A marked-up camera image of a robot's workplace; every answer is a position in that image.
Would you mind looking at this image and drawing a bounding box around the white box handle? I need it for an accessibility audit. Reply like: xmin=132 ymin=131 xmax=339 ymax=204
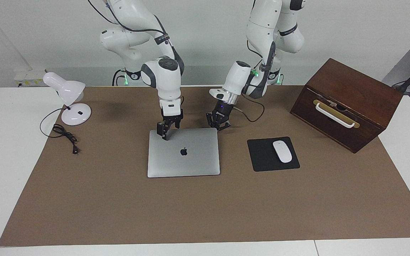
xmin=315 ymin=102 xmax=356 ymax=128

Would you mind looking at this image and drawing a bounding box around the black lamp power cable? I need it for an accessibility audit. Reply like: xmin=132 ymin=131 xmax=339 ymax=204
xmin=40 ymin=108 xmax=81 ymax=155

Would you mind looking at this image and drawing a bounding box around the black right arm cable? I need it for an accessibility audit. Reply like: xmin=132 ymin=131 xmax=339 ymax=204
xmin=88 ymin=0 xmax=172 ymax=47

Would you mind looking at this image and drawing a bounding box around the brass handle plate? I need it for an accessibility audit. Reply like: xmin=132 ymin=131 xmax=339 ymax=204
xmin=313 ymin=100 xmax=360 ymax=129

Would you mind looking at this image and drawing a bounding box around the white desk lamp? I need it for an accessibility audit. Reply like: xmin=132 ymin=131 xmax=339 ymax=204
xmin=43 ymin=72 xmax=92 ymax=126

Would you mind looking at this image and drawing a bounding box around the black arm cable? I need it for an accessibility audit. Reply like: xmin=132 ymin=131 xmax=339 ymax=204
xmin=233 ymin=95 xmax=265 ymax=123
xmin=88 ymin=0 xmax=172 ymax=47

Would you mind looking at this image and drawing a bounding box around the brown wooden box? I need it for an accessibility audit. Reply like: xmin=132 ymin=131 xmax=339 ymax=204
xmin=290 ymin=58 xmax=404 ymax=154

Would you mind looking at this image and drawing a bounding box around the white computer mouse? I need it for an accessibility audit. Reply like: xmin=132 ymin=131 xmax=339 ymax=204
xmin=273 ymin=140 xmax=293 ymax=163

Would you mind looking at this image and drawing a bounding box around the white power strip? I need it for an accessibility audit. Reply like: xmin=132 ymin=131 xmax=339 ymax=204
xmin=14 ymin=69 xmax=46 ymax=87

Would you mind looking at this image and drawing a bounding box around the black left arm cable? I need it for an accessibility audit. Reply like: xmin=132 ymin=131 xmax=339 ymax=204
xmin=233 ymin=95 xmax=265 ymax=123

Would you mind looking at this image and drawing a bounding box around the grey laptop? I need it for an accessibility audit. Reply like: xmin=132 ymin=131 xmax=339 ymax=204
xmin=147 ymin=128 xmax=221 ymax=178

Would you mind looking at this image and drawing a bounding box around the brown table mat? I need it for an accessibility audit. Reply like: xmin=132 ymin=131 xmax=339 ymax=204
xmin=0 ymin=85 xmax=410 ymax=247

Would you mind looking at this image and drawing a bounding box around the black mouse pad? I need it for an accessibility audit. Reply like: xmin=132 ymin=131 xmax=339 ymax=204
xmin=247 ymin=137 xmax=300 ymax=172

